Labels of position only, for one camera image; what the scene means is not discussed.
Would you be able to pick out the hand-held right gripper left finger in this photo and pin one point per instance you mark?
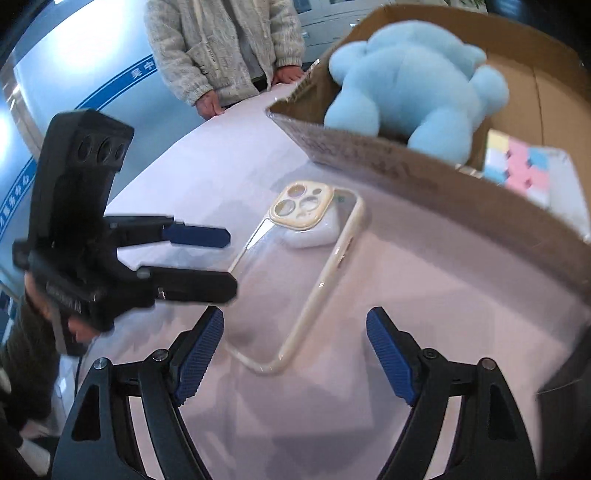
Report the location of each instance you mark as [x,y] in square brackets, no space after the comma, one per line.
[201,355]

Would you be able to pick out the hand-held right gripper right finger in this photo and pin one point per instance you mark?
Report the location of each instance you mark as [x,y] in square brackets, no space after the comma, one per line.
[390,355]

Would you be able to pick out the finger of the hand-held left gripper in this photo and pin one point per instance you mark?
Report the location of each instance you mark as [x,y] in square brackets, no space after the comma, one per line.
[194,286]
[198,236]

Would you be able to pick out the clear cream phone case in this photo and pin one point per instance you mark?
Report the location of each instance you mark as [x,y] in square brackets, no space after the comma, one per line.
[295,295]

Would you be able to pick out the brown cardboard box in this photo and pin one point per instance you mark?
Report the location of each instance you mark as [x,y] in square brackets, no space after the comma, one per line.
[392,157]

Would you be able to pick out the pastel puzzle cube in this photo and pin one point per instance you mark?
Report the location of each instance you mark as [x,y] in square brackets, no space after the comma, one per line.
[521,166]

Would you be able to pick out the white rounded device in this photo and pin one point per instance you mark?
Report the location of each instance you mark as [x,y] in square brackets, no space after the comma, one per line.
[565,184]

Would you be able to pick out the light blue plush toy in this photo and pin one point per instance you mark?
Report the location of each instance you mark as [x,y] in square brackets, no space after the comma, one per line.
[415,83]

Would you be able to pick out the person's left forearm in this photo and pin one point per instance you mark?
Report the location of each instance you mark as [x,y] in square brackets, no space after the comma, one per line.
[27,369]

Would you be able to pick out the person's left hand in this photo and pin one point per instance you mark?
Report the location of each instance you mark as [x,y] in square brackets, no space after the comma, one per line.
[34,297]

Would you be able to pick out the small white case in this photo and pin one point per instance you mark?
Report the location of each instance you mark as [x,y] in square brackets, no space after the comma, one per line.
[314,237]

